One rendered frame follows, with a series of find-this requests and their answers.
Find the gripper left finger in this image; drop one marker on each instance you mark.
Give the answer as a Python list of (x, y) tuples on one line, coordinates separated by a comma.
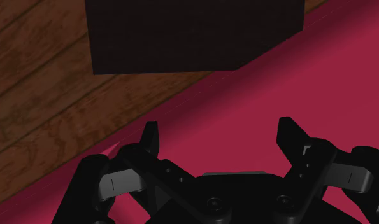
[(136, 161)]

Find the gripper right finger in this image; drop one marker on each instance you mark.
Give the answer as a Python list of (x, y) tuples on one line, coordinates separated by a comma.
[(313, 161)]

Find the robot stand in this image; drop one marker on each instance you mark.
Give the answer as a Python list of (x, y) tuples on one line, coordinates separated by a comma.
[(192, 34)]

